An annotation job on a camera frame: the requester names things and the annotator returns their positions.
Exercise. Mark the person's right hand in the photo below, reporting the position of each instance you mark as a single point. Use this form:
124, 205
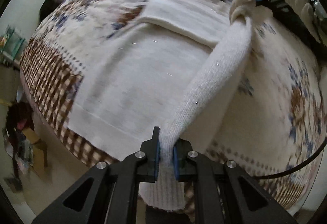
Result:
304, 6

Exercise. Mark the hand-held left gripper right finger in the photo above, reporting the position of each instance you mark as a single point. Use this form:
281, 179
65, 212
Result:
176, 162

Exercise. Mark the dark clothes pile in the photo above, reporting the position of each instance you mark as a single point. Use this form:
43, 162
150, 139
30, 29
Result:
18, 116

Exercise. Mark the brown blue patterned blanket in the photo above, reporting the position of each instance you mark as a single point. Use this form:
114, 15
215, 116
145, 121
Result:
281, 101

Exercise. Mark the white knitted sweater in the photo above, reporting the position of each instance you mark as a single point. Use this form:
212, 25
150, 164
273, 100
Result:
143, 80

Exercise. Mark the cardboard box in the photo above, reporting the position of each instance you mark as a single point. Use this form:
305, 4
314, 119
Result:
37, 147

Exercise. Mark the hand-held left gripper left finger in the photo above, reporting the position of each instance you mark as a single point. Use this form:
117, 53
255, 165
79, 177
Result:
156, 160

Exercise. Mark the dark bag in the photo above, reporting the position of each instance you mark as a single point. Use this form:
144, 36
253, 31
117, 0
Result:
52, 5

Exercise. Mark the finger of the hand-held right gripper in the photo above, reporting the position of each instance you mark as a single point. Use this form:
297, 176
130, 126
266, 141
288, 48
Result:
270, 4

